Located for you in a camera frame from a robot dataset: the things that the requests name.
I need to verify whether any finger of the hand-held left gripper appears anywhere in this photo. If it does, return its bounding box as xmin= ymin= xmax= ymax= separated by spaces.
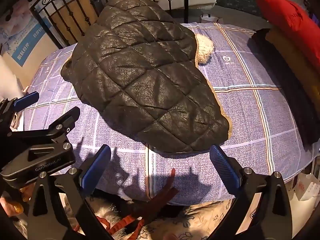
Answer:
xmin=10 ymin=106 xmax=81 ymax=144
xmin=0 ymin=91 xmax=40 ymax=130

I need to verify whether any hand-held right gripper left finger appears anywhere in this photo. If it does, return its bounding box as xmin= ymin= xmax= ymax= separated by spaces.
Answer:
xmin=27 ymin=144 xmax=114 ymax=240

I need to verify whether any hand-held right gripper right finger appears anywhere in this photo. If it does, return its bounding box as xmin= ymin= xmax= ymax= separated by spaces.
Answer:
xmin=209 ymin=144 xmax=293 ymax=240

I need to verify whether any black quilted jacket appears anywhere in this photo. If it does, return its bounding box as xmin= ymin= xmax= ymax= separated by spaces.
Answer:
xmin=60 ymin=0 xmax=230 ymax=153

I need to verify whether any person's left hand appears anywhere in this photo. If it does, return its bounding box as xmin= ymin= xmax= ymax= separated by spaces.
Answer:
xmin=0 ymin=186 xmax=33 ymax=218

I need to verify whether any white fur trim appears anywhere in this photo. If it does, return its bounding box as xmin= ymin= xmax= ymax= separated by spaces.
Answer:
xmin=92 ymin=197 xmax=132 ymax=240

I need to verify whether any floral quilt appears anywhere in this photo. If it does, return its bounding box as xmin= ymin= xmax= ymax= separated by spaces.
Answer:
xmin=64 ymin=197 xmax=252 ymax=240

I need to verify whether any blue plaid bedsheet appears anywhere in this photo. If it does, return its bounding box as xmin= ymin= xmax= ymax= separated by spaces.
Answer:
xmin=24 ymin=22 xmax=314 ymax=207

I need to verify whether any white paper bag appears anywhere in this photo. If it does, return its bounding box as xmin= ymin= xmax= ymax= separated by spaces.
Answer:
xmin=200 ymin=15 xmax=223 ymax=24
xmin=294 ymin=171 xmax=318 ymax=203

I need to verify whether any wooden board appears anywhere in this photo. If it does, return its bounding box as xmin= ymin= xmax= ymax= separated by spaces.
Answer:
xmin=50 ymin=0 xmax=98 ymax=46

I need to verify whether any black folded cloth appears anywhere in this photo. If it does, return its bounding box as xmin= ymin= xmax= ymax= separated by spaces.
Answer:
xmin=247 ymin=29 xmax=316 ymax=145

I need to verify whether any mustard folded cloth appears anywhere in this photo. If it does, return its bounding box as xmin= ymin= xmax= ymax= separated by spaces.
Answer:
xmin=264 ymin=27 xmax=320 ymax=120

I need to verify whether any red jacket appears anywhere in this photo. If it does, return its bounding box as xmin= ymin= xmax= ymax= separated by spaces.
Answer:
xmin=256 ymin=0 xmax=320 ymax=73

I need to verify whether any wall poster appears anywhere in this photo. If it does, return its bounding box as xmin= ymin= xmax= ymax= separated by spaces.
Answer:
xmin=0 ymin=11 xmax=52 ymax=68

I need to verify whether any red-brown strap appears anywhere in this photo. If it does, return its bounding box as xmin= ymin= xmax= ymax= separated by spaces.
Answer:
xmin=107 ymin=169 xmax=179 ymax=238

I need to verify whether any black metal bed frame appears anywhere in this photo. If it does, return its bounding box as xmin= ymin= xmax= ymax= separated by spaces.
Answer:
xmin=29 ymin=0 xmax=190 ymax=50

